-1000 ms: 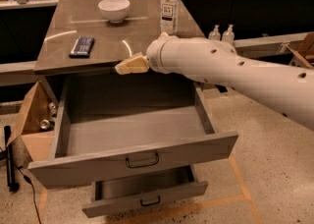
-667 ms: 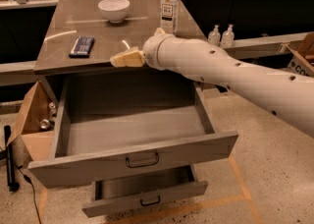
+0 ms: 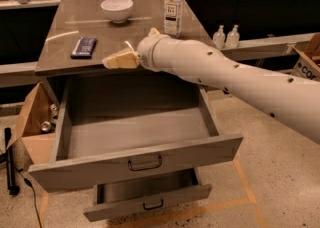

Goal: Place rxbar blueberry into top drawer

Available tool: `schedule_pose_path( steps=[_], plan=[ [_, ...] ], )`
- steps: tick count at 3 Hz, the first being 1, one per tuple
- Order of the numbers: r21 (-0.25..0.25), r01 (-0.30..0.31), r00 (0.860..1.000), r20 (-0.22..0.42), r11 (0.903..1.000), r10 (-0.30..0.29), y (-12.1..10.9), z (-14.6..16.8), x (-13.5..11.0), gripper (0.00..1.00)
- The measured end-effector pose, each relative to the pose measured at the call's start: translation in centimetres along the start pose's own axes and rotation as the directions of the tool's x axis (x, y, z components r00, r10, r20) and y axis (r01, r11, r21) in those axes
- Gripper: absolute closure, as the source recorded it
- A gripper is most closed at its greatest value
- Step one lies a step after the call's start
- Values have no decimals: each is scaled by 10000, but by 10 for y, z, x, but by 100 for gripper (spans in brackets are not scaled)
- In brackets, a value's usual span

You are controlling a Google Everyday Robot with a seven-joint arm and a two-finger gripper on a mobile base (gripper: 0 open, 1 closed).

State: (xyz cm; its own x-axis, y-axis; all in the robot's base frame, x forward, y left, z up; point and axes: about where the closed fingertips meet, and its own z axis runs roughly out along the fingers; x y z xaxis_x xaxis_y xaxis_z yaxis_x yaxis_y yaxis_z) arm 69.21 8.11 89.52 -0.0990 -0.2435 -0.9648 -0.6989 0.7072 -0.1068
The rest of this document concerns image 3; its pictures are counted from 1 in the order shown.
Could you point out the open grey lower drawer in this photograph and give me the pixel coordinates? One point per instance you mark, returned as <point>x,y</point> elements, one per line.
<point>146,194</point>

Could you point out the clear plastic water bottle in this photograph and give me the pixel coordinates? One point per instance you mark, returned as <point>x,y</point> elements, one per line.
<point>173,17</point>

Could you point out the grey drawer cabinet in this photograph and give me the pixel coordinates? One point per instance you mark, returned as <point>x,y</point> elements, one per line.
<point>116,32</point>

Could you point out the left small pump bottle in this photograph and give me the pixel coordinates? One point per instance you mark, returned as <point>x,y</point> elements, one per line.
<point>219,37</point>

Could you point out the right small pump bottle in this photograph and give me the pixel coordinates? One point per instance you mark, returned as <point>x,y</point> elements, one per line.
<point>233,37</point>

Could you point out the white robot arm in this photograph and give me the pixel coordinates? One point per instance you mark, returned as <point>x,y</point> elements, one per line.
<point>293,101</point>

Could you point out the upper metal can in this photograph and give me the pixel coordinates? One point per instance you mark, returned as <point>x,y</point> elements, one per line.
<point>54,111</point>

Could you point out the metal can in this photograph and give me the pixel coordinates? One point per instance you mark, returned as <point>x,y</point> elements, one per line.
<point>47,127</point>
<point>54,111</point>

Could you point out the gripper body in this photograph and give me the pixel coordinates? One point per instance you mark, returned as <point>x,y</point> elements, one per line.
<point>144,53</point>

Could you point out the brown cardboard box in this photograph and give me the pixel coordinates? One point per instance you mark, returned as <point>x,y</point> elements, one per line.
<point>35,111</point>

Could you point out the white ceramic bowl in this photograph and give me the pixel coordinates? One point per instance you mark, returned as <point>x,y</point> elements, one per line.
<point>118,11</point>

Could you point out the lower metal can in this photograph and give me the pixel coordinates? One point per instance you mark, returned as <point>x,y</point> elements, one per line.
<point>47,127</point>

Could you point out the black bar on floor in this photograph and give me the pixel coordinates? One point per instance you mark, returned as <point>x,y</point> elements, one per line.
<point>13,188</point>

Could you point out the open grey top drawer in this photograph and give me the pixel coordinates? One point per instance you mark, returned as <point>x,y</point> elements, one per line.
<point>114,128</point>

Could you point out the dark blue rxbar wrapper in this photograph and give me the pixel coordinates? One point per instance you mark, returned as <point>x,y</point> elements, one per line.
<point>84,48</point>

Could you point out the open grey drawer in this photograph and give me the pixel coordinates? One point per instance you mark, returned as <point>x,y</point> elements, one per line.
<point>114,128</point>
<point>146,194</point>

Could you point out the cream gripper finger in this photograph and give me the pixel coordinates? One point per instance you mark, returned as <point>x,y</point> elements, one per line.
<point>110,62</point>

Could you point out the small pump bottle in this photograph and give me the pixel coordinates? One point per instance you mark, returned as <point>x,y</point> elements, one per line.
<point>233,37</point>
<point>219,37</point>

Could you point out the printed cardboard box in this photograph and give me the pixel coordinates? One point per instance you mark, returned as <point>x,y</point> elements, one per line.
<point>308,64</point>

